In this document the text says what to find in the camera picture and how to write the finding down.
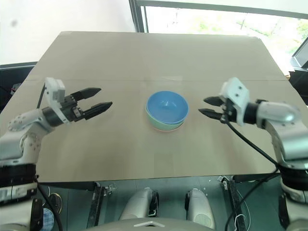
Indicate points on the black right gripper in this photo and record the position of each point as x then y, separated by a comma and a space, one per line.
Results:
229, 109

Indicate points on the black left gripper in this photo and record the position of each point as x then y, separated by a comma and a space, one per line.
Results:
72, 109

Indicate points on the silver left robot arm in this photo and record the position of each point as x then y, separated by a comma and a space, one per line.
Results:
24, 123

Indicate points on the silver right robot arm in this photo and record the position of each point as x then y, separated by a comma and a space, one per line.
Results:
279, 113

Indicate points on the blue bowl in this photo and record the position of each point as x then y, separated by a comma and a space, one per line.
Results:
167, 107

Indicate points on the pink bowl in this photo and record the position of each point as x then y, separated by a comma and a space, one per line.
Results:
168, 130

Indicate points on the green bowl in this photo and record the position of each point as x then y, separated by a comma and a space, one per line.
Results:
156, 123

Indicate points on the metal table latch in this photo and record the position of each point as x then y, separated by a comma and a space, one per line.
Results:
110, 188
222, 183

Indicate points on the silver right robot leg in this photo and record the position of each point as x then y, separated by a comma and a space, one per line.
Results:
199, 207

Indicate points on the silver robot leg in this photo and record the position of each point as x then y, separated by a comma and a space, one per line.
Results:
199, 207
139, 204

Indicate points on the black table leg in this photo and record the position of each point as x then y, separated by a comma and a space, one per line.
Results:
98, 204
237, 207

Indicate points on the silver left robot leg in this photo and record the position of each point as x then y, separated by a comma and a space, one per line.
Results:
139, 204

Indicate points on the blue and white roll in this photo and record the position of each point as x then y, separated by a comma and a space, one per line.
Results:
48, 220

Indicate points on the grey robot torso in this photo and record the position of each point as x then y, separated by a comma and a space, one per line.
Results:
149, 225

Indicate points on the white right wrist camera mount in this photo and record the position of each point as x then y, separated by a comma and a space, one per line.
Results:
237, 92

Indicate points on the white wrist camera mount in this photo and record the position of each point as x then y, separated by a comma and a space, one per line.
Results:
237, 92
52, 91

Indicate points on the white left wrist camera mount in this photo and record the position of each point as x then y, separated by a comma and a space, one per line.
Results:
52, 91

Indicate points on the dark window frame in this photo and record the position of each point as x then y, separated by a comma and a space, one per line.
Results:
137, 15

